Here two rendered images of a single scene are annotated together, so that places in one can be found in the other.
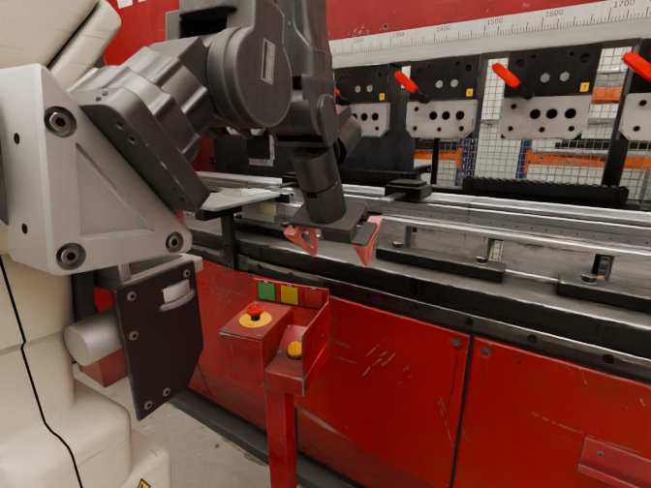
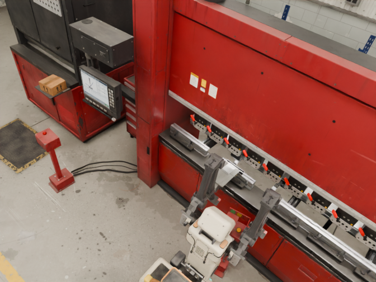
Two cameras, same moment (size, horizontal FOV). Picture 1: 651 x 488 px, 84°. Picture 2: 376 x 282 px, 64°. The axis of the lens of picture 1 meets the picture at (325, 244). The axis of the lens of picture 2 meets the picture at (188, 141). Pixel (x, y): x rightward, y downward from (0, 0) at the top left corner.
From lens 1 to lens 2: 2.10 m
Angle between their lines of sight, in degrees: 27
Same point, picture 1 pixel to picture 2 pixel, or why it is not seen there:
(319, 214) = not seen: hidden behind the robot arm
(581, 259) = (315, 232)
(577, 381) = (302, 255)
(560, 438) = (296, 262)
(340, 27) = (273, 154)
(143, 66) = (243, 247)
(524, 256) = (304, 225)
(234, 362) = not seen: hidden behind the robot
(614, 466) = (305, 271)
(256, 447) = not seen: hidden behind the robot
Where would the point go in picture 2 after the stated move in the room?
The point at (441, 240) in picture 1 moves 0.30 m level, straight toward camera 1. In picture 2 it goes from (285, 210) to (275, 238)
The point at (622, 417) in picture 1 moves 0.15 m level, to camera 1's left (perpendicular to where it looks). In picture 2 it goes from (309, 264) to (291, 261)
